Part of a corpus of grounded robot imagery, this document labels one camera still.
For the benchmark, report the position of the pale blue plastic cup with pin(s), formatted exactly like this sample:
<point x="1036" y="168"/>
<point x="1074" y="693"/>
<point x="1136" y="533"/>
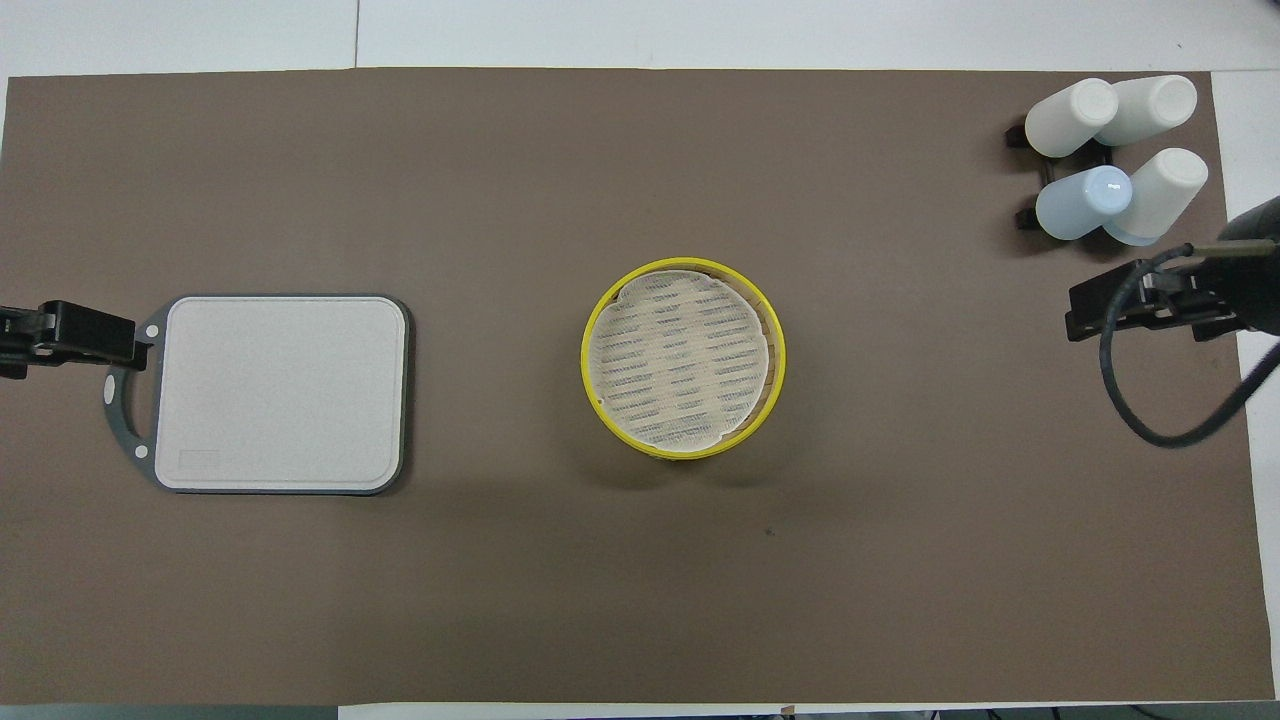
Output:
<point x="1080" y="205"/>

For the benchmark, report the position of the bamboo steamer base yellow rim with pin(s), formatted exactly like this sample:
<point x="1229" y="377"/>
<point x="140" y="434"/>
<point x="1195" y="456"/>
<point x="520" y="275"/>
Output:
<point x="668" y="455"/>

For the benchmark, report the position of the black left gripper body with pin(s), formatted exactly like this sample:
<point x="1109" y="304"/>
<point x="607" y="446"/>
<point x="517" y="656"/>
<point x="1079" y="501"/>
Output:
<point x="85" y="332"/>

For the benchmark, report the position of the black cup rack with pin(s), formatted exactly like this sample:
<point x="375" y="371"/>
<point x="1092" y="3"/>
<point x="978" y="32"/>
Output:
<point x="1018" y="135"/>

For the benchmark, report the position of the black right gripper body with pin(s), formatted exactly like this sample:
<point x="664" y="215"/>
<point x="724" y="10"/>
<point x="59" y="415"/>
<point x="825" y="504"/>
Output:
<point x="1170" y="295"/>

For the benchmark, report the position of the white cutting board grey rim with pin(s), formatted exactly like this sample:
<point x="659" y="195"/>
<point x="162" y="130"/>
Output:
<point x="290" y="390"/>

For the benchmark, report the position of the brown table mat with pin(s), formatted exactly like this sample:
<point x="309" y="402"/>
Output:
<point x="600" y="600"/>

